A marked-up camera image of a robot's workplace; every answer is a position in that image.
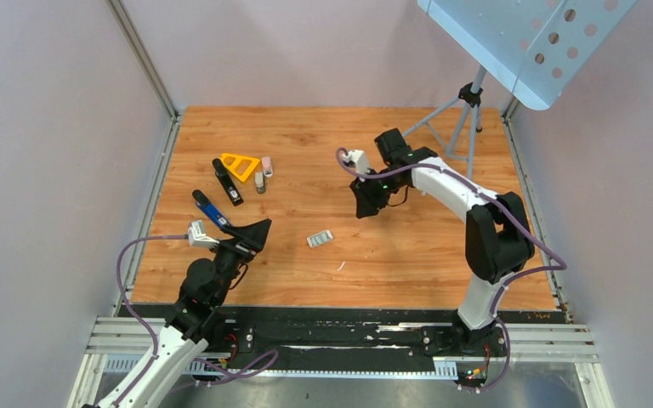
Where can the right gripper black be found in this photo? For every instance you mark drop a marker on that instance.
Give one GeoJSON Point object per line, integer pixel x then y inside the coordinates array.
{"type": "Point", "coordinates": [368, 204]}

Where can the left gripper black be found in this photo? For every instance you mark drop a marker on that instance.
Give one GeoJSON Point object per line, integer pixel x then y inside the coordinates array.
{"type": "Point", "coordinates": [247, 240]}

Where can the grey white stapler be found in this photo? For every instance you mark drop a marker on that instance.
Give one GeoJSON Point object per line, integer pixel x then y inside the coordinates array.
{"type": "Point", "coordinates": [260, 182]}

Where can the pink stapler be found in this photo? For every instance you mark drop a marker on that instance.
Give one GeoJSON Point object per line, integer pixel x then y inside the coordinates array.
{"type": "Point", "coordinates": [267, 166]}

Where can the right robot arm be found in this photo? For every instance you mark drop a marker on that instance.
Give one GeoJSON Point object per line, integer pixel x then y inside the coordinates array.
{"type": "Point", "coordinates": [498, 241]}

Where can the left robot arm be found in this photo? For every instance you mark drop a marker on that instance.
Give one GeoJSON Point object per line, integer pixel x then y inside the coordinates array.
{"type": "Point", "coordinates": [195, 320]}

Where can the yellow plastic triangle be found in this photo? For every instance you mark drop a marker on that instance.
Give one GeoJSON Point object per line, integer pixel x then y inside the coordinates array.
{"type": "Point", "coordinates": [241, 167]}

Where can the light blue music stand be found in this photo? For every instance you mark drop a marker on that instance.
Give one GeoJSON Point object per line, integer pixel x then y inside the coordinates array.
{"type": "Point", "coordinates": [533, 48]}

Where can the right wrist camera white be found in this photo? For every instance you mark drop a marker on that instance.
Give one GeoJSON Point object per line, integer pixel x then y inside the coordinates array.
{"type": "Point", "coordinates": [358, 160]}

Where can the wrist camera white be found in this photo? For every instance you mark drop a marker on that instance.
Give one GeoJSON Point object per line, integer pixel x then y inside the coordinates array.
{"type": "Point", "coordinates": [197, 236]}
{"type": "Point", "coordinates": [358, 160]}

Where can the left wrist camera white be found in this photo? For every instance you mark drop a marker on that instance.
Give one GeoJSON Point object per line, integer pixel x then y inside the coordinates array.
{"type": "Point", "coordinates": [197, 236]}

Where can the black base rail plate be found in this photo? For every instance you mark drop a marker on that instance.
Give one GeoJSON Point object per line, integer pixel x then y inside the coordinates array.
{"type": "Point", "coordinates": [352, 340]}

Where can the aluminium frame post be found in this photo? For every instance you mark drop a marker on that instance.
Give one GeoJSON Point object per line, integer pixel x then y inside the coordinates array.
{"type": "Point", "coordinates": [135, 42]}

